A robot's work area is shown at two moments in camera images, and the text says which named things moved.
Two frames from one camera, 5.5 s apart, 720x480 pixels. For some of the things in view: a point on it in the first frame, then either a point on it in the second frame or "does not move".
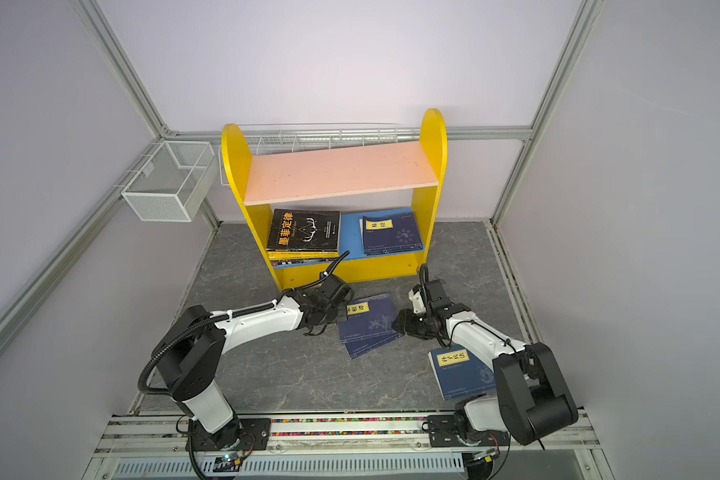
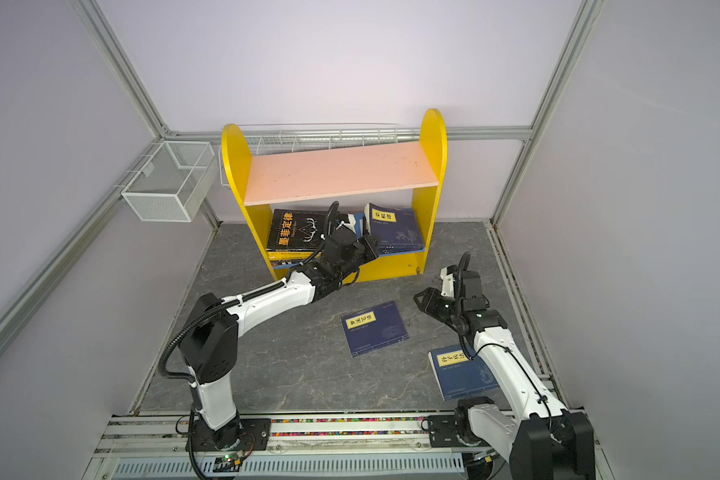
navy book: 459,373 does not move
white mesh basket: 173,182 does not move
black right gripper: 406,318 → 431,301
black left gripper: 340,309 → 366,243
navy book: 370,319 → 393,230
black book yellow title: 304,230 does not move
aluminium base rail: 162,439 does not move
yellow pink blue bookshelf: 325,210 does not move
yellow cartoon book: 301,255 does not move
